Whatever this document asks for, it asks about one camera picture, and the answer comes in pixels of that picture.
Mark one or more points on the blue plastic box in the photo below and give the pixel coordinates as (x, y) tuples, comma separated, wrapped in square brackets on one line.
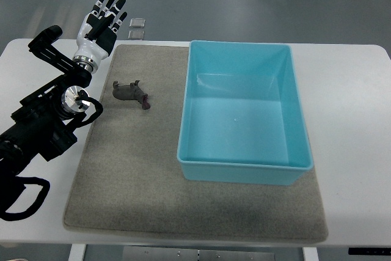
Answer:
[(242, 120)]

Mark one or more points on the grey felt mat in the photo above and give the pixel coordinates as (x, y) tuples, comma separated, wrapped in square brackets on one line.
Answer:
[(129, 181)]

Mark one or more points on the upper metal floor plate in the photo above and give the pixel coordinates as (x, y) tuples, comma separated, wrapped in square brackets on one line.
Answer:
[(137, 23)]

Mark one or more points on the metal floor plate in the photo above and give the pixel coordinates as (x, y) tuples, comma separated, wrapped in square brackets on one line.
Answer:
[(137, 23), (136, 34)]

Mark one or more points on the metal table frame crossbar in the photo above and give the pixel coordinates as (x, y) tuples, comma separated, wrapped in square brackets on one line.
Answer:
[(151, 253)]

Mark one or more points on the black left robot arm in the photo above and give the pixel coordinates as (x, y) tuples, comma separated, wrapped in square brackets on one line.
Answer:
[(48, 117)]

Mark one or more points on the lower metal floor plate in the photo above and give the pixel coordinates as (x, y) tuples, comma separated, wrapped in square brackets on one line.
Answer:
[(136, 34)]

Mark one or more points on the black table control panel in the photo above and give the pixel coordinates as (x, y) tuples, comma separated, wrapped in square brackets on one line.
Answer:
[(370, 251)]

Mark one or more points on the brown toy hippo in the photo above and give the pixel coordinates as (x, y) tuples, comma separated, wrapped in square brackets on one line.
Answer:
[(131, 91)]

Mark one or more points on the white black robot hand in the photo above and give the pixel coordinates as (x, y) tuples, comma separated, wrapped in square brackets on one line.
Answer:
[(98, 33)]

